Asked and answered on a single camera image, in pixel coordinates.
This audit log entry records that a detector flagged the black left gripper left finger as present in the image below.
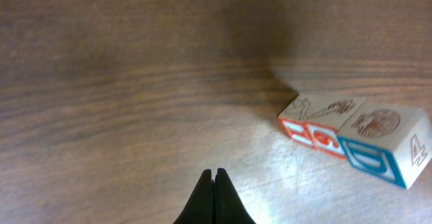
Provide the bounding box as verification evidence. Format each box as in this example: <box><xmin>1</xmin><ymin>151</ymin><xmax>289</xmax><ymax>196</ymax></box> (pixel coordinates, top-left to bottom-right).
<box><xmin>173</xmin><ymin>169</ymin><xmax>214</xmax><ymax>224</ymax></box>

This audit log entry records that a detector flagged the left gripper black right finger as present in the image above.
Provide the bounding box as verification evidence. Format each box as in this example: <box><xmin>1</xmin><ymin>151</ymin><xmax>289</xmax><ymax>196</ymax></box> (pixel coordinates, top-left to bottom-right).
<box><xmin>213</xmin><ymin>168</ymin><xmax>256</xmax><ymax>224</ymax></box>

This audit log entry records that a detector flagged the red letter I block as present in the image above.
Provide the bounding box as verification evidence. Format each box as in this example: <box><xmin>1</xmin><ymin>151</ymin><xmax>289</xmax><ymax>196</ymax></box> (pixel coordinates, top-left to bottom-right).
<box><xmin>278</xmin><ymin>94</ymin><xmax>318</xmax><ymax>150</ymax></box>

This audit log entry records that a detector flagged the red number 9 block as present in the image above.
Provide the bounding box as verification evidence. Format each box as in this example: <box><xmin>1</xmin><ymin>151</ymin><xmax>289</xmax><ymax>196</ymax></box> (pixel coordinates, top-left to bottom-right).
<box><xmin>303</xmin><ymin>95</ymin><xmax>366</xmax><ymax>160</ymax></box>

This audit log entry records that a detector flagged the blue letter D block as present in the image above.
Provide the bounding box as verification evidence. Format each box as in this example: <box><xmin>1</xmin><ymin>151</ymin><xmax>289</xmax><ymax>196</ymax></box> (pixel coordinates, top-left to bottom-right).
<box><xmin>337</xmin><ymin>102</ymin><xmax>431</xmax><ymax>189</ymax></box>

